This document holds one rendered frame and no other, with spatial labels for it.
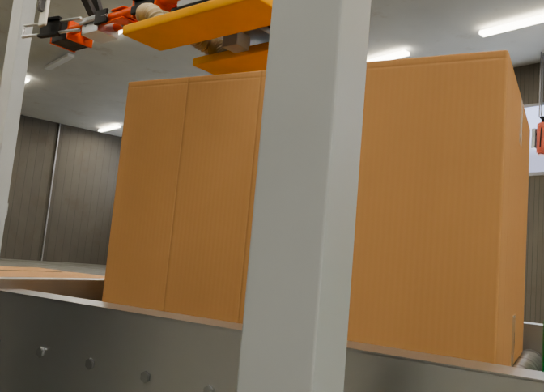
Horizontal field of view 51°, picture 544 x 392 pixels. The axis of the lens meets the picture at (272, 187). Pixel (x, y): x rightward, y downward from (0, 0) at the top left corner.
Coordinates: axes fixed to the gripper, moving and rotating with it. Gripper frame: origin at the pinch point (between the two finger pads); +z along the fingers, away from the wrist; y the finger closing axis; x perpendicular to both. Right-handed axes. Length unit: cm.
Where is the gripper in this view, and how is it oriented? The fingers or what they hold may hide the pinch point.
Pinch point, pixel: (66, 31)
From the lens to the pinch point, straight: 162.7
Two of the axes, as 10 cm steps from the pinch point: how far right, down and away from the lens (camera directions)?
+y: 6.1, 1.5, 7.8
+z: -0.9, 9.9, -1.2
